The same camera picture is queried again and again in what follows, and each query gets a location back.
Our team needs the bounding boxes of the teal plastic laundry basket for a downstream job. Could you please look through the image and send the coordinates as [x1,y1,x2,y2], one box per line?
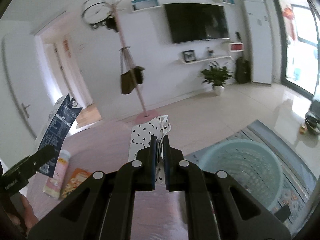
[199,139,284,211]

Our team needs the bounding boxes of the white hallway door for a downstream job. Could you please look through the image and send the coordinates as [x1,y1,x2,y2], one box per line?
[54,40,88,108]

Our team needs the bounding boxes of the white standing air conditioner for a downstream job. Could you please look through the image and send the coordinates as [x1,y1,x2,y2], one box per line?
[243,0,272,85]

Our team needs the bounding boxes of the white door with handle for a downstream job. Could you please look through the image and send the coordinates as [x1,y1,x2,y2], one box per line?
[1,29,52,155]

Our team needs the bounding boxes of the panda wall clock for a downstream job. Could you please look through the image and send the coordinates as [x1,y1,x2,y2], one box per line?
[81,0,110,30]

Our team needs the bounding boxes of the pink coat stand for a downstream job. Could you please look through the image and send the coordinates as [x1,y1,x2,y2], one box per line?
[106,0,158,124]

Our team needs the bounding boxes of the black guitar bag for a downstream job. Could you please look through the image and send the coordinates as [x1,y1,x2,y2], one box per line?
[235,57,251,84]

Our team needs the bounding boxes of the white lower wall shelf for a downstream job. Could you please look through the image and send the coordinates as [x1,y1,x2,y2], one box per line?
[180,55,234,64]

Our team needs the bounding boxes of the red chinese knot ornament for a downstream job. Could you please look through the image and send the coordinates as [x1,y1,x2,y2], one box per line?
[282,7,296,41]

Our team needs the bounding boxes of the black hanging bag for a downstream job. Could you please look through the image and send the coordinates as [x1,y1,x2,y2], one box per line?
[133,66,145,85]

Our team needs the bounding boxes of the glass balcony sliding door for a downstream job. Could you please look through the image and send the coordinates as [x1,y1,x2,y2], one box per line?
[273,0,319,100]

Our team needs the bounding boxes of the wall mounted black television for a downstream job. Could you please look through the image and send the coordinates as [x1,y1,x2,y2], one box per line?
[164,3,229,44]

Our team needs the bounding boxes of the white blue milk carton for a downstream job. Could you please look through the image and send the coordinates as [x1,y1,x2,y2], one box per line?
[35,94,82,178]

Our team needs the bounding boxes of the orange snack bag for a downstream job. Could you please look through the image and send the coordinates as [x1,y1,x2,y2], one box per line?
[60,168,92,199]

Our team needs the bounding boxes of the person's left hand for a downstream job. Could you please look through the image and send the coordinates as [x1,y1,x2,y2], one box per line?
[7,193,39,233]

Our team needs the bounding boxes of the blue white box shelf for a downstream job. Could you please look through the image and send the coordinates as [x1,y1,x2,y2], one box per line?
[131,0,160,12]

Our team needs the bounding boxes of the potted green plant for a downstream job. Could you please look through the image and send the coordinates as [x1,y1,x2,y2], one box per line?
[200,61,232,96]

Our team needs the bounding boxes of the white heart print paper bag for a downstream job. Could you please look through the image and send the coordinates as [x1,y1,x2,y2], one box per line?
[128,115,171,185]

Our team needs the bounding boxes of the brown hanging handbag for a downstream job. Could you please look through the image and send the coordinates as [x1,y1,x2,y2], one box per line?
[120,47,137,94]

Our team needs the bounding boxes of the framed butterfly picture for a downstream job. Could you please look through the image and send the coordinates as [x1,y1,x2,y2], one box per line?
[182,50,196,63]

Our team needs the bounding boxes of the pink yogurt bottle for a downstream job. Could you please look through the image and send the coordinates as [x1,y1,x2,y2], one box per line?
[43,150,71,199]

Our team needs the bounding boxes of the pink patterned tablecloth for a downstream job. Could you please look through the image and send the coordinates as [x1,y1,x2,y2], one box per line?
[29,115,188,239]

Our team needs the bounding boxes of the small vase on shelf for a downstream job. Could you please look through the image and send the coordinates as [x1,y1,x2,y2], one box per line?
[206,47,215,58]

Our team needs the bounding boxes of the red white box shelf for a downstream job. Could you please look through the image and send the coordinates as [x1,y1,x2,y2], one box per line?
[228,42,244,53]

